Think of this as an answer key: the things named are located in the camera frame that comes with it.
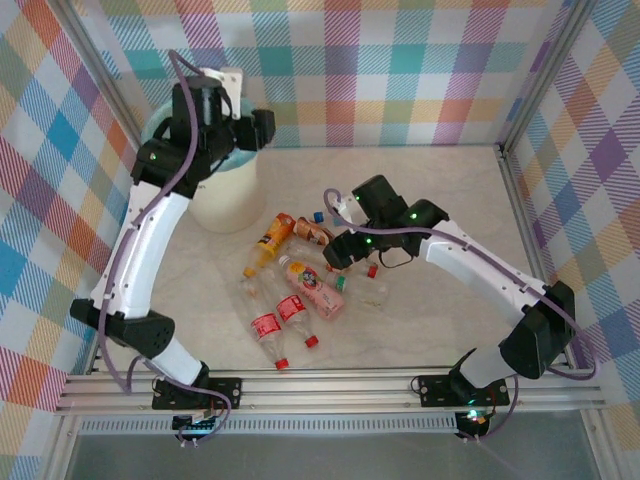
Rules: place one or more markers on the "brown label bottle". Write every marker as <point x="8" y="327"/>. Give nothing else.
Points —
<point x="310" y="230"/>

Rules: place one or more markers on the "cream plastic bin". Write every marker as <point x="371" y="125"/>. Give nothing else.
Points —
<point x="230" y="200"/>

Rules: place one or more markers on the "pink drink bottle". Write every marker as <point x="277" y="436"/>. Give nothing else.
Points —
<point x="312" y="290"/>

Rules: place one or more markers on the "orange juice bottle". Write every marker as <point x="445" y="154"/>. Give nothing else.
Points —
<point x="272" y="235"/>

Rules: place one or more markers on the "green cap clear bottle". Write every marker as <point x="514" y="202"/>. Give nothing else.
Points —
<point x="341" y="283"/>

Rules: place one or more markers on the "clear plastic bottle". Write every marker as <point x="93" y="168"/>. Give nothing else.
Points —
<point x="372" y="292"/>
<point x="305" y="250"/>

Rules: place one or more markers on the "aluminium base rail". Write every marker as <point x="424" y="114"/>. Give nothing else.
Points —
<point x="325" y="395"/>

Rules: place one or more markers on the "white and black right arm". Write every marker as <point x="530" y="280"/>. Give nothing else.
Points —
<point x="475" y="270"/>

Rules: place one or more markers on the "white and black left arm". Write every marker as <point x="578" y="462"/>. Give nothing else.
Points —
<point x="145" y="260"/>

